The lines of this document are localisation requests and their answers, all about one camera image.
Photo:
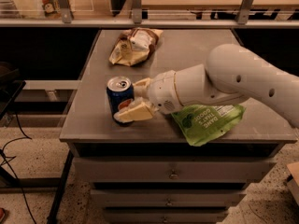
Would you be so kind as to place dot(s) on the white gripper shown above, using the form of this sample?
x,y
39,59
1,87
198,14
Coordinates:
x,y
163,90

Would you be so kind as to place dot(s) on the wooden box at right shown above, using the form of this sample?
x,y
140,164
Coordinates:
x,y
293,180

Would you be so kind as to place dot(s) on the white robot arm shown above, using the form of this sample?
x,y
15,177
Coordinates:
x,y
230,75

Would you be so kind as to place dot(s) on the blue pepsi can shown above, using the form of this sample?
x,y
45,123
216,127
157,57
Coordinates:
x,y
120,93

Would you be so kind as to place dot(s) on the brown chip bag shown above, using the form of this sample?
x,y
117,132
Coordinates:
x,y
135,46

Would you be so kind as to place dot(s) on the top grey drawer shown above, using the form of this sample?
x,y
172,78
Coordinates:
x,y
173,169

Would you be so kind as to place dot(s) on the black desk at left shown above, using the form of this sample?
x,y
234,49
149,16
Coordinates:
x,y
10,88

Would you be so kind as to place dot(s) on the orange snack package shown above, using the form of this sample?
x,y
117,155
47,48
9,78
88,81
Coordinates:
x,y
51,8

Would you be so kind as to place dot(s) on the grey drawer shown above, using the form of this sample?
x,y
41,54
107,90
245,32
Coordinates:
x,y
167,197
165,216
173,169

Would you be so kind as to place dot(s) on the metal railing shelf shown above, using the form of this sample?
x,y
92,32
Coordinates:
x,y
189,14

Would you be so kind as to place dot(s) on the grey drawer cabinet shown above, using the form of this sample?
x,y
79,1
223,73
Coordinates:
x,y
90,131

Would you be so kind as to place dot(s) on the green chip bag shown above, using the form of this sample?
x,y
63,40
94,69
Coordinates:
x,y
201,123

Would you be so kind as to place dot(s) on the middle grey drawer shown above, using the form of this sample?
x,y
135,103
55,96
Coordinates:
x,y
167,197

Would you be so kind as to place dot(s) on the bottom grey drawer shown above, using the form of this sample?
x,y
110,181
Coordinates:
x,y
165,216

